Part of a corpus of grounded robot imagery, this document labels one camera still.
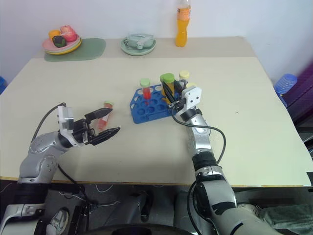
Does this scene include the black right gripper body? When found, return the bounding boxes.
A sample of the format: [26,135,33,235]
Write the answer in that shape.
[167,96,188,112]

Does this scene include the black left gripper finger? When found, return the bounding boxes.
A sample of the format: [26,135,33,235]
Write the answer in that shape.
[84,108,114,121]
[91,126,122,147]

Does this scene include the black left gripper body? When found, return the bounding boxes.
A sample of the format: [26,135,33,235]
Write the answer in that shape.
[72,117,97,145]

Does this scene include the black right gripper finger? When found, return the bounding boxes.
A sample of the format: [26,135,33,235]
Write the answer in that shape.
[161,81,177,105]
[174,81,184,99]

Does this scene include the yellow tube with green cap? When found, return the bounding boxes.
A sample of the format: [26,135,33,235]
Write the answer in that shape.
[159,73,177,104]

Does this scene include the blue test tube rack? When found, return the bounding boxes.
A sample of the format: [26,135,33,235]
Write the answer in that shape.
[129,84,182,124]

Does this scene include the red tube with green cap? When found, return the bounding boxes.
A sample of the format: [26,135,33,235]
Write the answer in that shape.
[139,78,153,105]
[96,100,115,131]

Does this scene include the orange soda bottle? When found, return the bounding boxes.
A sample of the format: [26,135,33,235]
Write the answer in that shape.
[175,0,192,48]

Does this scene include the pale green plate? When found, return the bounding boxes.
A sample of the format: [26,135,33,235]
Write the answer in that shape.
[120,36,157,57]

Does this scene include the green placemat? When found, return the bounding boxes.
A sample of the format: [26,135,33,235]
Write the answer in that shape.
[44,38,107,63]

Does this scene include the yellow-green plate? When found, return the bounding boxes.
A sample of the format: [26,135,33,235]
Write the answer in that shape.
[44,38,83,56]

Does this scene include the black and green toy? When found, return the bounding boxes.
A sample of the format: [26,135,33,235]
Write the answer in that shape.
[52,35,67,48]

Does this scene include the pink plate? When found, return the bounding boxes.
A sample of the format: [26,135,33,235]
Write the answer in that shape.
[42,33,81,52]

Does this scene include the pink toy peach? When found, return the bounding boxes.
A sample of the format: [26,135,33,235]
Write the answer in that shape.
[59,24,79,42]

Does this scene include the orange toy fruit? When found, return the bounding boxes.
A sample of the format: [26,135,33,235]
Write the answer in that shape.
[48,29,62,40]

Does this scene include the blue plastic stool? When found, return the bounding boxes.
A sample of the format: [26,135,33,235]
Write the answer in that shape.
[0,76,9,95]

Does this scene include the white sneaker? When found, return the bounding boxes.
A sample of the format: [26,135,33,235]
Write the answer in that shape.
[46,207,70,235]

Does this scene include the purple cloth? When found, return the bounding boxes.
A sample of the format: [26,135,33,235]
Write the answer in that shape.
[281,48,313,124]

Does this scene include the grey sneaker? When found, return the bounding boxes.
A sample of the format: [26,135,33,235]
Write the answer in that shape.
[238,202,264,219]

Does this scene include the green trouser leg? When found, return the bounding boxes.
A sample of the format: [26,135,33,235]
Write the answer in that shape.
[258,203,313,235]

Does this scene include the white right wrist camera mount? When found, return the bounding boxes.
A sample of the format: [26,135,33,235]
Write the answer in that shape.
[181,86,203,111]

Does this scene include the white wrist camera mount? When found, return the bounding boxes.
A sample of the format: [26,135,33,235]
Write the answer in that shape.
[57,105,75,136]
[181,86,203,111]

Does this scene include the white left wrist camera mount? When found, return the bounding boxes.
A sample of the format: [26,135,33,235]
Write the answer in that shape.
[57,105,75,136]

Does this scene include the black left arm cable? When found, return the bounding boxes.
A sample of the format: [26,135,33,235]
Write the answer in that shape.
[33,102,68,147]

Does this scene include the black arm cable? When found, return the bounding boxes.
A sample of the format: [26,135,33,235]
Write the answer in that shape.
[33,102,68,147]
[171,106,226,165]

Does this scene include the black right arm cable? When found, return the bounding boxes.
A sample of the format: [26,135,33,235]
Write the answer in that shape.
[171,106,226,165]

